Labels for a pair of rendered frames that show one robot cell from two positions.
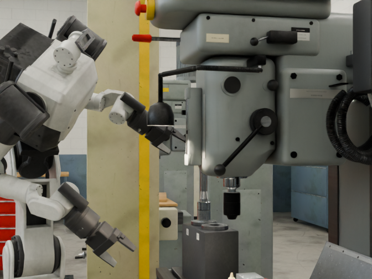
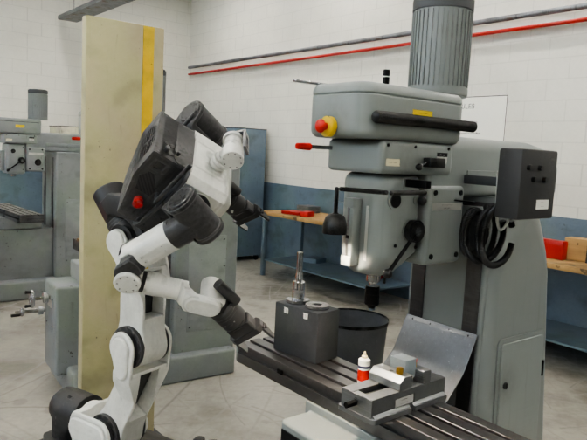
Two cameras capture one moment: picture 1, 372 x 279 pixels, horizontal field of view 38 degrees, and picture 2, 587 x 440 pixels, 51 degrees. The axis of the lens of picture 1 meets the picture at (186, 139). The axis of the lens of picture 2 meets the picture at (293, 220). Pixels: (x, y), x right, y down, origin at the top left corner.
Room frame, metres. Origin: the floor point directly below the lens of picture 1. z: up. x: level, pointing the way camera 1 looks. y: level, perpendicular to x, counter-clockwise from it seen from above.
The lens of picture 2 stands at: (-0.15, 0.98, 1.68)
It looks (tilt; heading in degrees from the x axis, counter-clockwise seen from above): 6 degrees down; 334
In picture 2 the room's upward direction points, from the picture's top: 3 degrees clockwise
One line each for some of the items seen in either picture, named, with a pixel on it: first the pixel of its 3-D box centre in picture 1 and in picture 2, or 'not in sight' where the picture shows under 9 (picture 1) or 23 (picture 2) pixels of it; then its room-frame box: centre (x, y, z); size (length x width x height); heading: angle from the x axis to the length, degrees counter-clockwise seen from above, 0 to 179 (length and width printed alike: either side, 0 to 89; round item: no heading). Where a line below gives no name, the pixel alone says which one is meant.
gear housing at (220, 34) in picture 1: (246, 42); (390, 157); (1.50, -0.17, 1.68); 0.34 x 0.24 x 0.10; 103
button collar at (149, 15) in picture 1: (149, 9); (328, 126); (1.45, 0.10, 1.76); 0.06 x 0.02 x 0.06; 13
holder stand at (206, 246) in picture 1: (208, 252); (306, 327); (1.85, -0.08, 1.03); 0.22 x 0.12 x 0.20; 20
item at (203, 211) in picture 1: (203, 212); (298, 291); (1.90, -0.06, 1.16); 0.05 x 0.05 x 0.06
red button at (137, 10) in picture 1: (140, 8); (321, 126); (1.44, 0.12, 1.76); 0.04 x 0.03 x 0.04; 13
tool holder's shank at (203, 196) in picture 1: (203, 185); (300, 266); (1.90, -0.06, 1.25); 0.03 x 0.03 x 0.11
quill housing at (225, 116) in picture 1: (233, 118); (377, 222); (1.50, -0.13, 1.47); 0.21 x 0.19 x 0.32; 13
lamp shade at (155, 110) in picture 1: (160, 113); (334, 223); (1.43, 0.07, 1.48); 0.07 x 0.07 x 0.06
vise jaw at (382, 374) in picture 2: not in sight; (390, 376); (1.33, -0.11, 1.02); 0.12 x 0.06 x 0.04; 15
